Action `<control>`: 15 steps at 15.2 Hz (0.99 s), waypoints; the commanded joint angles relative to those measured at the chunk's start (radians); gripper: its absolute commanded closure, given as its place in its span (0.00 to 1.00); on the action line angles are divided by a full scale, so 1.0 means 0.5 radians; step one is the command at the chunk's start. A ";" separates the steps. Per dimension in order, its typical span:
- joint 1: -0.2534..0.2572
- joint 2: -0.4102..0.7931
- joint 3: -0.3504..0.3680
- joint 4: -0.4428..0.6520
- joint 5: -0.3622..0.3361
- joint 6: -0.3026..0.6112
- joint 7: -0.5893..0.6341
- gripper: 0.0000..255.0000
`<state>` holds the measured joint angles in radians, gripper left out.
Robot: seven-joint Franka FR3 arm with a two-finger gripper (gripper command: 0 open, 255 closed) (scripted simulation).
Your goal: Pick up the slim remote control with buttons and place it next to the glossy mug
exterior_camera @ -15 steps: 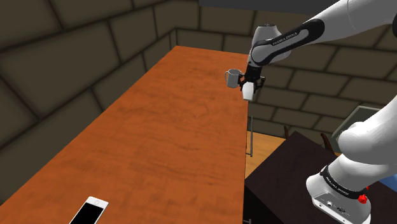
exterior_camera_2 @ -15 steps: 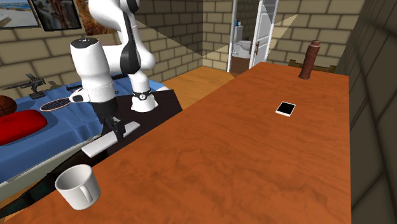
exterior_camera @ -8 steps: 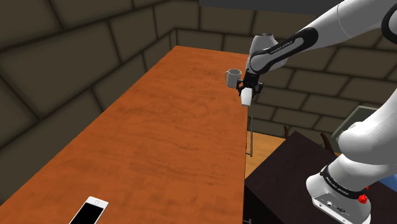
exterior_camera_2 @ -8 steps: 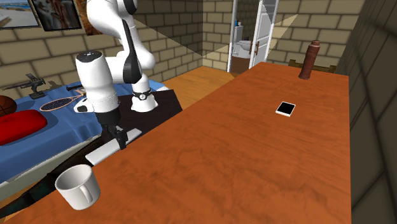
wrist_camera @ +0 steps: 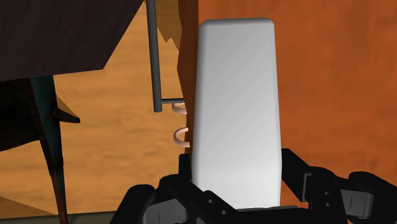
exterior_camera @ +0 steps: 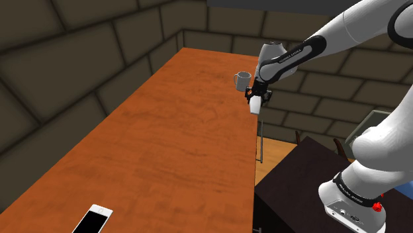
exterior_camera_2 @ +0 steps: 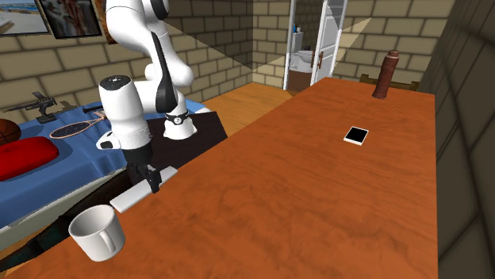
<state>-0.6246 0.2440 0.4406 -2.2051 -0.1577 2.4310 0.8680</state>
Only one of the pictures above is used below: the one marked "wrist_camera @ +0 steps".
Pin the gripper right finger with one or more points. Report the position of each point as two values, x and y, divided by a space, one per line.
322 192

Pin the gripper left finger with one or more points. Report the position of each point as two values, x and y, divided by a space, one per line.
173 198

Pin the white rounded block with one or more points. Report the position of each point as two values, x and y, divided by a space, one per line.
237 108

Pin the dark wooden table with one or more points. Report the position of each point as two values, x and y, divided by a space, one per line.
46 34

